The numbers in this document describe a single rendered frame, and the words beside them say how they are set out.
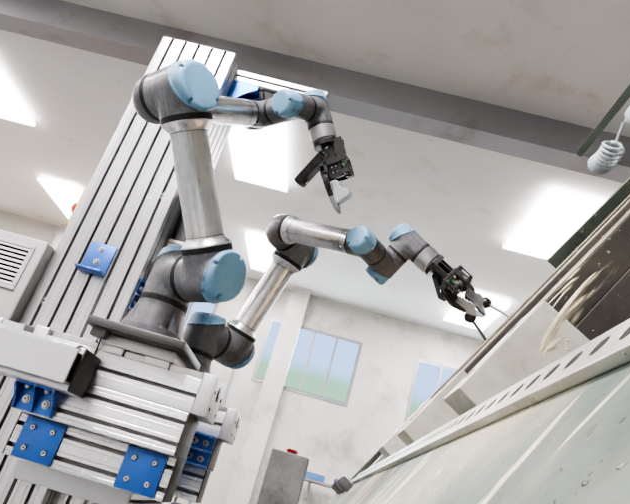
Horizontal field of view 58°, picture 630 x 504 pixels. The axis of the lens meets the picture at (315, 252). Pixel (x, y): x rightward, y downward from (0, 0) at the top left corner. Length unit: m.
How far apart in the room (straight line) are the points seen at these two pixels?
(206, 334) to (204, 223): 0.63
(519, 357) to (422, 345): 8.84
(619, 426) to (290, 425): 8.77
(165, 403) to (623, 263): 0.95
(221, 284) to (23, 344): 0.41
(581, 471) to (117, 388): 1.20
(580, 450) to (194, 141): 1.17
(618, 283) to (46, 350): 1.02
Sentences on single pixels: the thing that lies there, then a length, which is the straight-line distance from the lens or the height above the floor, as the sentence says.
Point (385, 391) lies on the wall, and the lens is 9.12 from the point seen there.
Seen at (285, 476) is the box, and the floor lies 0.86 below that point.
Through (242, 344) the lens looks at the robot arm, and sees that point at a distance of 1.95.
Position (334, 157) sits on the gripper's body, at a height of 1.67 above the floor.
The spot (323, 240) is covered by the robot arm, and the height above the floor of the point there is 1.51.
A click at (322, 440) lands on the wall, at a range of 8.93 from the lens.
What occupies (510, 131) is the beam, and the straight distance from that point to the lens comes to 4.62.
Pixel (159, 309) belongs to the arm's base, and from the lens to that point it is 1.36.
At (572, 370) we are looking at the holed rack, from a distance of 0.28.
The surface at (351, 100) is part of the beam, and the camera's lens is 4.53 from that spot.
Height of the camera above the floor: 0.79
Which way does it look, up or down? 23 degrees up
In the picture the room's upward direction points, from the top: 17 degrees clockwise
